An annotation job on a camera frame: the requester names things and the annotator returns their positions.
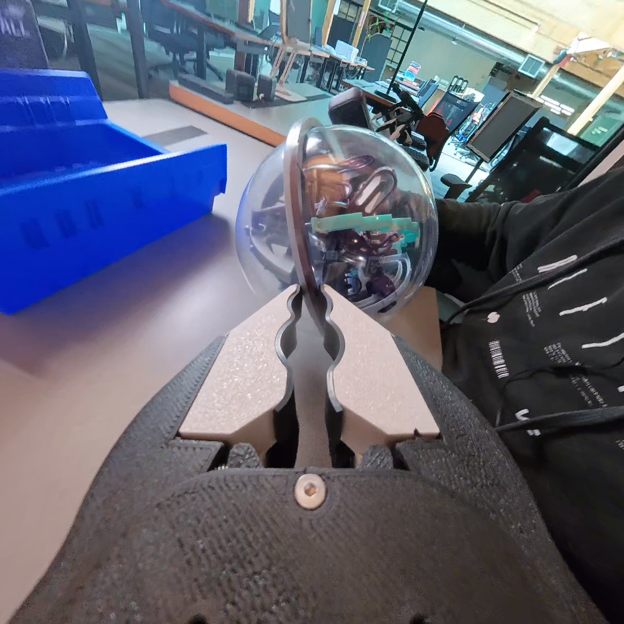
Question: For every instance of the wooden stand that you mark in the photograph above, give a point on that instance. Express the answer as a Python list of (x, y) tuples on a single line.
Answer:
[(287, 58)]

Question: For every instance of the clear maze ball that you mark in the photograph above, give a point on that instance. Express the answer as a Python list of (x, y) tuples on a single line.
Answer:
[(360, 219)]

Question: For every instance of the black box device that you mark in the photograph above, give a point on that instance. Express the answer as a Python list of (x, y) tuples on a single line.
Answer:
[(240, 85), (267, 87)]

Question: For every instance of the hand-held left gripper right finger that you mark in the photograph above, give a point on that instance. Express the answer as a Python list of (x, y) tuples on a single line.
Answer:
[(380, 390)]

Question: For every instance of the black metal frame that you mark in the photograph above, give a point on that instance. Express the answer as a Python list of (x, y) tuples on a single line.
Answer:
[(546, 161)]

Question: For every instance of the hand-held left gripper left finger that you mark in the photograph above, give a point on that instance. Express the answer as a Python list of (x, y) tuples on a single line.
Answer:
[(239, 390)]

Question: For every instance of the flat black device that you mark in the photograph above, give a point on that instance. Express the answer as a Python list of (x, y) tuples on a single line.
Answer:
[(204, 87)]

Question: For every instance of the red mesh office chair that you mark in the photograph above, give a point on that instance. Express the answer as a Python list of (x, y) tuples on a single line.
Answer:
[(438, 126)]

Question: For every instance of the blue plastic bin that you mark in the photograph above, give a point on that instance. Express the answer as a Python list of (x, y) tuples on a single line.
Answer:
[(97, 195)]

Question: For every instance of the grey desk orange edge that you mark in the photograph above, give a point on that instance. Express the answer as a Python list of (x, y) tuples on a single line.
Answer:
[(273, 114)]

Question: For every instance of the black standing monitor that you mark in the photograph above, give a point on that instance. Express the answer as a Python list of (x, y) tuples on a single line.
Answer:
[(502, 126)]

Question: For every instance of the dark brown office chair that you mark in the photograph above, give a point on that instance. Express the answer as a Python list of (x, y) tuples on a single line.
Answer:
[(348, 109)]

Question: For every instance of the person's right forearm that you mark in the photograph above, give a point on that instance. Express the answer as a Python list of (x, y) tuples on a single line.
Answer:
[(473, 243)]

